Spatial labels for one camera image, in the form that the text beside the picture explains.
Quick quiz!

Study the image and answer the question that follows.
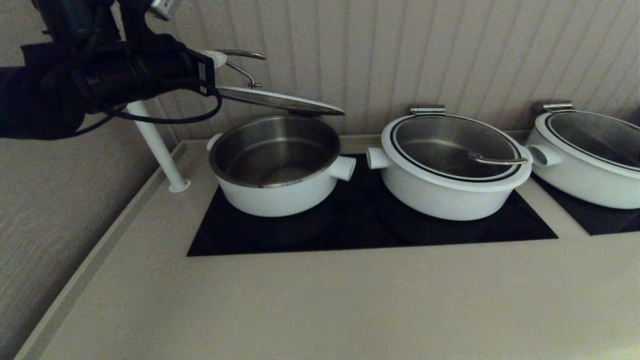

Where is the wide black glass hob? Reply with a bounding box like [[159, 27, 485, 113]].
[[186, 154, 559, 258]]

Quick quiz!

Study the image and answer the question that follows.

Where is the white support pole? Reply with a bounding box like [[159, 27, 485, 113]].
[[125, 100, 192, 193]]

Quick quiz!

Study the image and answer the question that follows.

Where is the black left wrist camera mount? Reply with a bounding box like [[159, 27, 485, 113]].
[[31, 0, 166, 51]]

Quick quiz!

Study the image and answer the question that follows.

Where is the glass lid with steel handle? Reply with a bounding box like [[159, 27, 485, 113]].
[[535, 110, 640, 180], [381, 114, 534, 193], [212, 49, 346, 117]]

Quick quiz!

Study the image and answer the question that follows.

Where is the small black glass hob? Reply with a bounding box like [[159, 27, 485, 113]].
[[531, 172, 640, 237]]

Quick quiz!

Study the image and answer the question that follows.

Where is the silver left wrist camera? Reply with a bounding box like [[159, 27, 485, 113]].
[[149, 0, 182, 22]]

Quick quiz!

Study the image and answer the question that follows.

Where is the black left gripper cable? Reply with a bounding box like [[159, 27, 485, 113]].
[[75, 87, 223, 137]]

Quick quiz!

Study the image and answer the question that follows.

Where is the white round pot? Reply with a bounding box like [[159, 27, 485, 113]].
[[366, 145, 533, 222], [525, 127, 640, 210], [207, 115, 357, 218]]

